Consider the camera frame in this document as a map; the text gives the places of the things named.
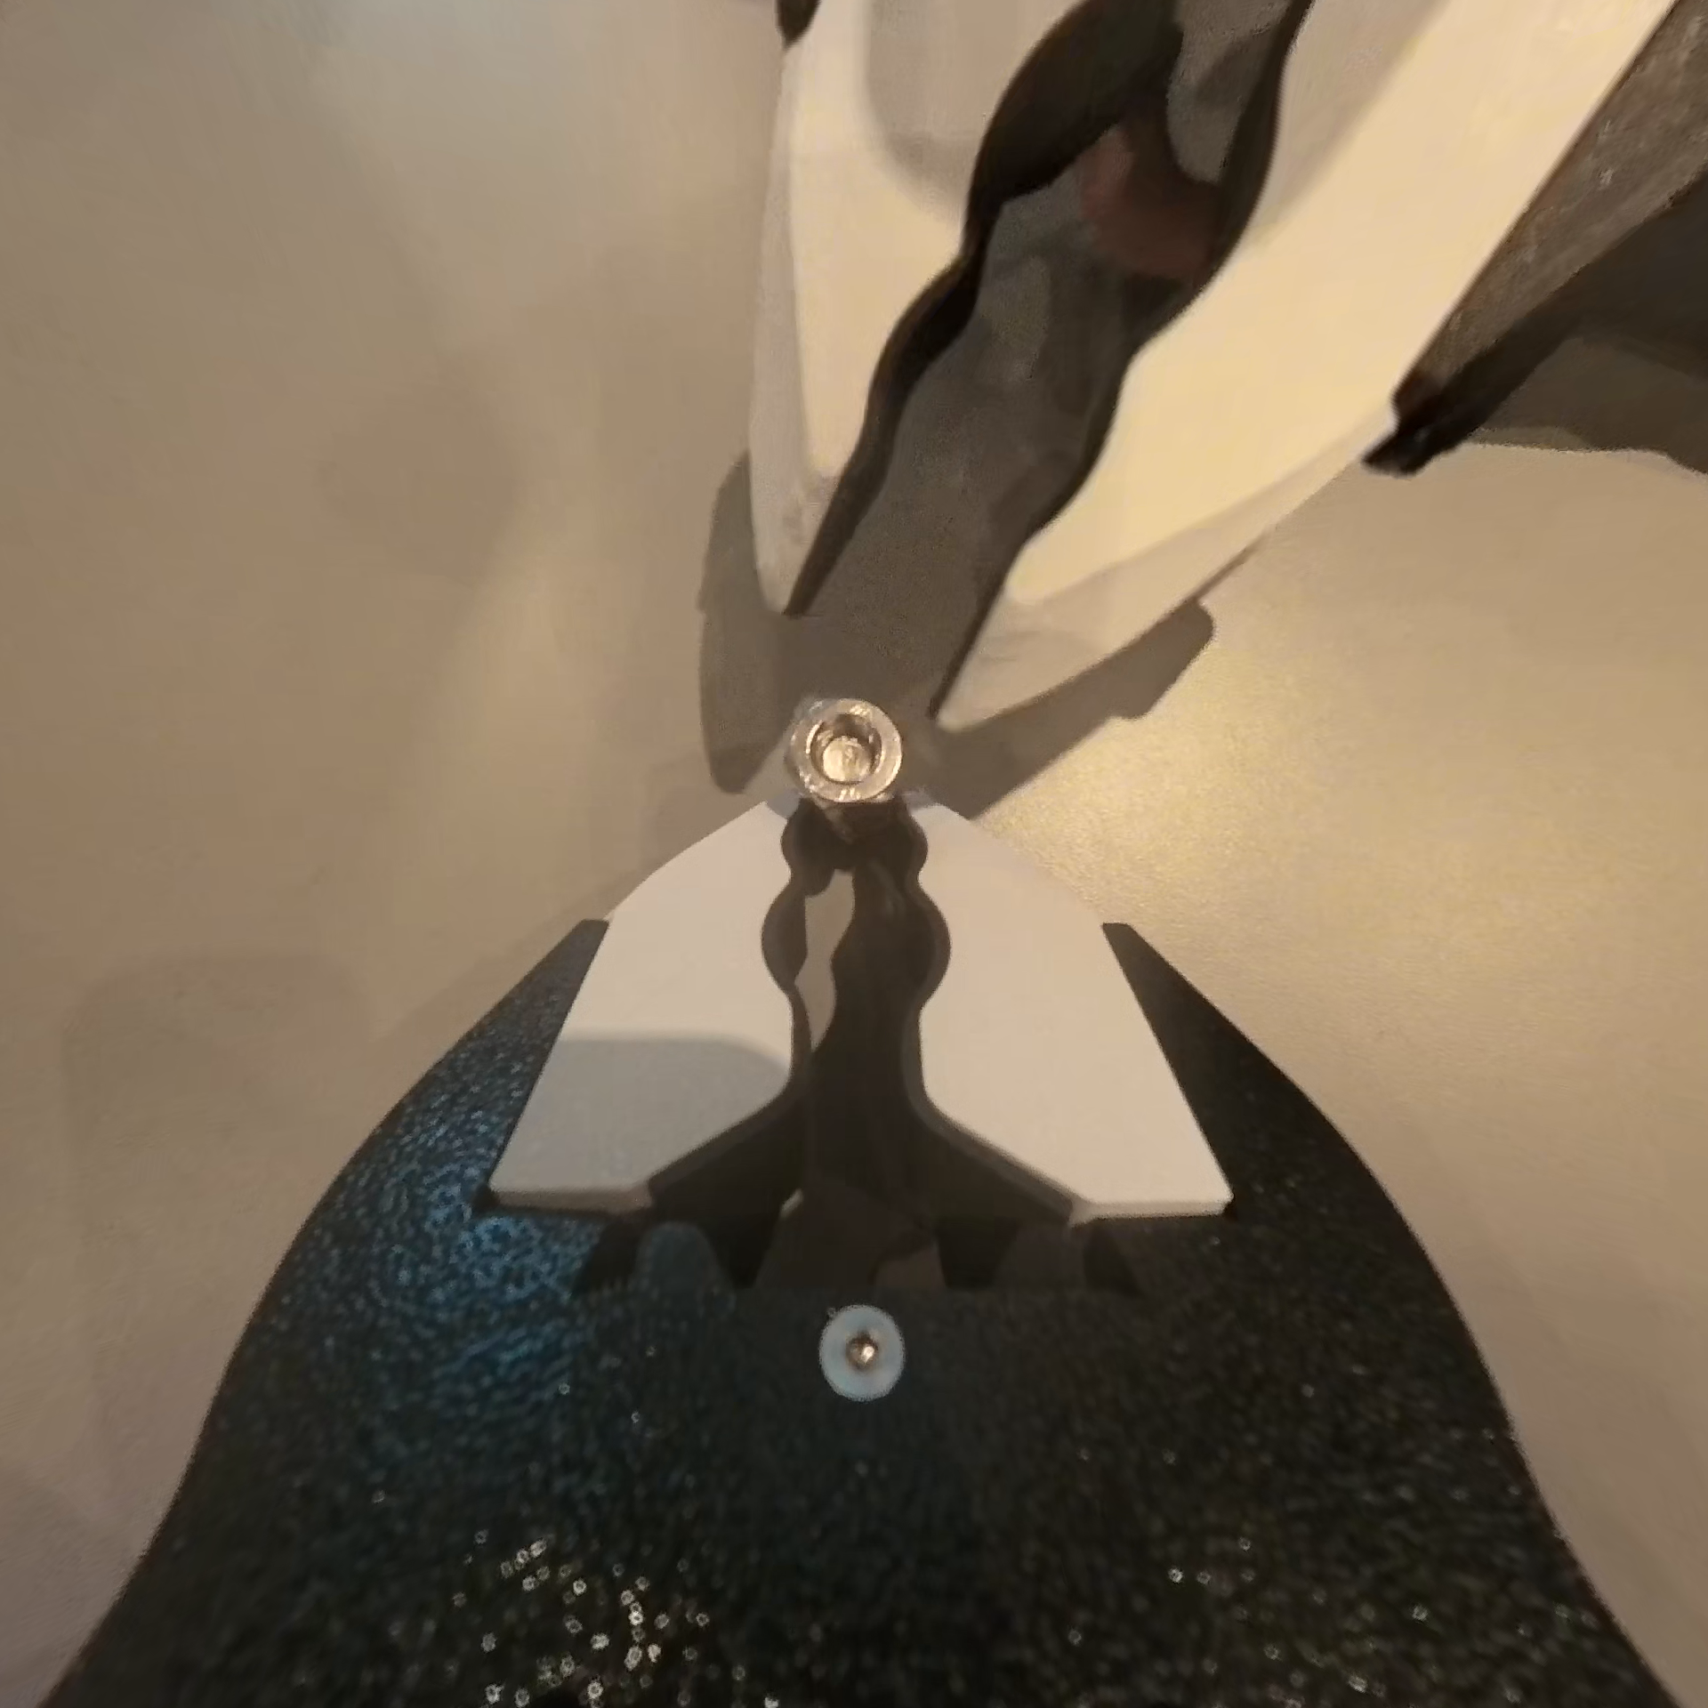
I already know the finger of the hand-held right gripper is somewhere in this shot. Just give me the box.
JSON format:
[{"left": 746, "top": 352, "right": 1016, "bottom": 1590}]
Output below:
[
  {"left": 931, "top": 0, "right": 1678, "bottom": 725},
  {"left": 748, "top": 0, "right": 1165, "bottom": 618}
]

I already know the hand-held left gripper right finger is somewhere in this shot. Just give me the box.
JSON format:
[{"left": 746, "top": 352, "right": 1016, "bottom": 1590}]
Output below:
[{"left": 905, "top": 806, "right": 1231, "bottom": 1219}]

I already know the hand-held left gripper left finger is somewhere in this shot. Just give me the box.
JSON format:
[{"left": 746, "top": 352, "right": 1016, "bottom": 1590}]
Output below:
[{"left": 490, "top": 802, "right": 813, "bottom": 1215}]

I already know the silver metal bolt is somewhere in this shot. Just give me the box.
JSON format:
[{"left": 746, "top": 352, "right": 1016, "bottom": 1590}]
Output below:
[{"left": 788, "top": 692, "right": 911, "bottom": 840}]

